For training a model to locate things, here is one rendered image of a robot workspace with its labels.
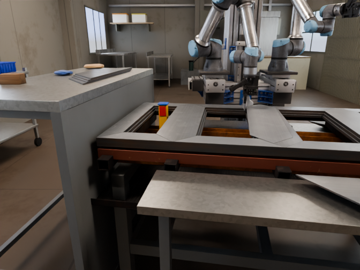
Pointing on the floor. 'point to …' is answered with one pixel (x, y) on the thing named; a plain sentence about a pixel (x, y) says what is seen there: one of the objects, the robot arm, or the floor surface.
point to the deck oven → (271, 32)
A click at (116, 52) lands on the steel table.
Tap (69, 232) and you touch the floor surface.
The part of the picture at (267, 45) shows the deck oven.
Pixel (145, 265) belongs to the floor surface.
